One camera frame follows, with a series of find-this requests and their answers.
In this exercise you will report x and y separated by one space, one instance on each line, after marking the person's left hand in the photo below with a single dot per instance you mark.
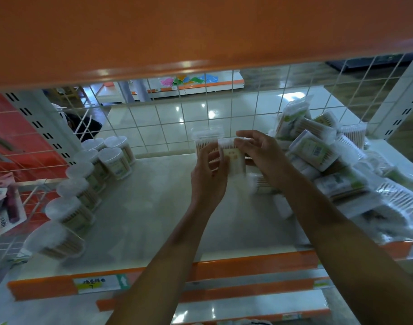
208 186

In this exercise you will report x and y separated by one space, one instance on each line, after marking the person's right hand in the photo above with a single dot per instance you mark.
267 159

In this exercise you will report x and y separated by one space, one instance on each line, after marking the pile of cotton swab packs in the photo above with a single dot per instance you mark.
315 148

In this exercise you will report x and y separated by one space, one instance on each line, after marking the white shelf orange rail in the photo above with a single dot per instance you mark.
152 216

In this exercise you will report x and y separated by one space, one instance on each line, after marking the white shelf board orange rim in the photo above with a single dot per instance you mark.
206 33
226 295
243 307

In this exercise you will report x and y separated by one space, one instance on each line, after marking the person's left forearm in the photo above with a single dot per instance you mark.
162 267

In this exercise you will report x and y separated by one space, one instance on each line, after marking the person's right forearm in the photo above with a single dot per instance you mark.
355 253

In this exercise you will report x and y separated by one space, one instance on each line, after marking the distant white orange shelf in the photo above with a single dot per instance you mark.
223 86

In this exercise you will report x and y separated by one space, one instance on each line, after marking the person's white garment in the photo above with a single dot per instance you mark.
250 322

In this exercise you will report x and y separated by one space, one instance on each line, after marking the blue plastic item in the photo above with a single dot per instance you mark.
212 77

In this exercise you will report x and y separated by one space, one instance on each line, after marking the green plastic item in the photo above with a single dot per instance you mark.
197 80

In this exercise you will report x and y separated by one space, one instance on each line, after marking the pink plastic basin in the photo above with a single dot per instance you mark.
166 81

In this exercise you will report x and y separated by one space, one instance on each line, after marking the price label green arrow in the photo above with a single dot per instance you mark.
94 284

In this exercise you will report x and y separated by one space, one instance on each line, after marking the pile of toothbrush packs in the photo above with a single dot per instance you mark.
6 206

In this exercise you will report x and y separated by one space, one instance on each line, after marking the hanging dark packaged items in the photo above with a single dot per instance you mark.
0 145

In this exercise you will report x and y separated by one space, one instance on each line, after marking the white slotted end post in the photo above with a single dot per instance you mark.
399 104

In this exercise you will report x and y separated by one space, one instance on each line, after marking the white slotted shelf post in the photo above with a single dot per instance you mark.
40 128

